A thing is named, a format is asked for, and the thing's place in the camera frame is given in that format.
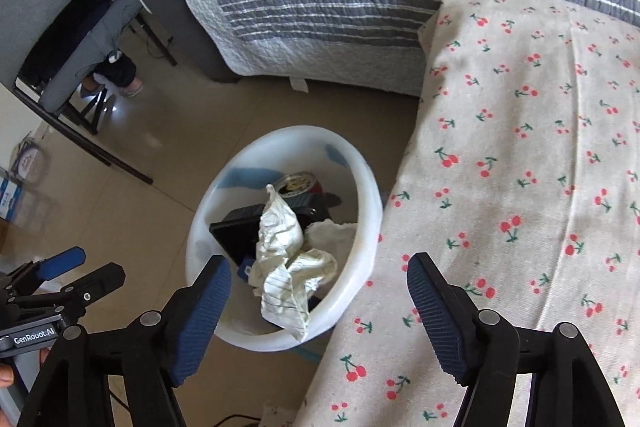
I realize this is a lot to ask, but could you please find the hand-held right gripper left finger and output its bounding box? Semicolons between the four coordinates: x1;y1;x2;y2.
17;254;233;427

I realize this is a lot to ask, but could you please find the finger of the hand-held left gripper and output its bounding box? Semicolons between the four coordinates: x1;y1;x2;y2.
7;247;87;293
30;263;126;323

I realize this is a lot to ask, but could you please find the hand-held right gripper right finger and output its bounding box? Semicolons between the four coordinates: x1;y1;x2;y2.
406;252;628;427

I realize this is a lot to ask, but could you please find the black plastic tray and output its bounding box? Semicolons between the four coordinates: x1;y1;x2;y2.
209;191;346;278

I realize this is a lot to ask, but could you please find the white plastic basin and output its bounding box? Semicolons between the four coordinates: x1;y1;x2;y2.
185;125;385;353

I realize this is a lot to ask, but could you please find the cream paper wrapper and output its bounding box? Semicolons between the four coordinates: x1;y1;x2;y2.
248;184;338;342

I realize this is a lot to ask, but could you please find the white tissue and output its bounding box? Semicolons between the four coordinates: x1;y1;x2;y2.
302;219;358;258

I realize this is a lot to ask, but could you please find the silver drink can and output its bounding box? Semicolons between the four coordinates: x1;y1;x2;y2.
274;171;323;200

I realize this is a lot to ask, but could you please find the cherry print tablecloth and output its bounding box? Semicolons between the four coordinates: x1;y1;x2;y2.
295;0;640;427

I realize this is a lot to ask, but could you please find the black cable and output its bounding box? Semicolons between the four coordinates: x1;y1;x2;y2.
107;389;263;427

